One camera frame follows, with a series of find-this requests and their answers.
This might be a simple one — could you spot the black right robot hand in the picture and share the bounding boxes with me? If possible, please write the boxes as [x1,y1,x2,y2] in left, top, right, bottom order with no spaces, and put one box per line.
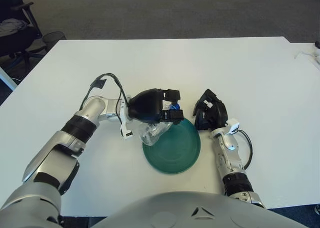
[192,88,229,131]

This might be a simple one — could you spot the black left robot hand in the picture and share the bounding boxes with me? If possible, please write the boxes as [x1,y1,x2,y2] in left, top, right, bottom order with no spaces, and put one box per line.
[127,88,185,126]

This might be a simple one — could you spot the clear plastic bottle blue cap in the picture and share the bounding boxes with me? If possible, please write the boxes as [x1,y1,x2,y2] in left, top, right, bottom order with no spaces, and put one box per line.
[136,101,181,147]

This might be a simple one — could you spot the green round plate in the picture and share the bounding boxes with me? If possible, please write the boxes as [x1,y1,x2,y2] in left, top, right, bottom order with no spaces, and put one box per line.
[141,117,202,175]

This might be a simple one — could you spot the grey robot torso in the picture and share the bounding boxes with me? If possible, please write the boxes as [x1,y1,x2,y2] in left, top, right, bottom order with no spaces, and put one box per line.
[91,191,313,228]

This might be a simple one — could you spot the white desk leg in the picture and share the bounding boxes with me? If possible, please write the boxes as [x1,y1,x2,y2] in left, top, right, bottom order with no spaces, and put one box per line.
[0,67,18,91]

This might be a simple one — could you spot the black office chair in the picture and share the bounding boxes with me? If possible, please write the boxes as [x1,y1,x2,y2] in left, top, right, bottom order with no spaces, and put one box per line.
[0,0,48,68]

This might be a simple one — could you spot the grey cloth bundle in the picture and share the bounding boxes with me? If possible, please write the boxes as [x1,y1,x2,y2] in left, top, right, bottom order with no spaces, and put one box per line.
[0,19,30,33]

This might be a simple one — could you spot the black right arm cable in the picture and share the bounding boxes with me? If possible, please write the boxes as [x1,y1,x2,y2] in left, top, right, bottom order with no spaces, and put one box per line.
[237,129,254,170]

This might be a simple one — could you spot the dark left arm cable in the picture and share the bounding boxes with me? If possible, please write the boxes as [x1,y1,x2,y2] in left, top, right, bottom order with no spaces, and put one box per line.
[81,73,131,125]

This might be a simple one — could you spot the thin white cable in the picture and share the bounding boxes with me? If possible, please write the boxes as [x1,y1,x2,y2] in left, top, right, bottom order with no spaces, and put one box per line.
[294,51,316,60]

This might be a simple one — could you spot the black wire mesh wastebasket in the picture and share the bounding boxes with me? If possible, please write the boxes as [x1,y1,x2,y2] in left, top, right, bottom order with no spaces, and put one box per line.
[41,31,67,51]

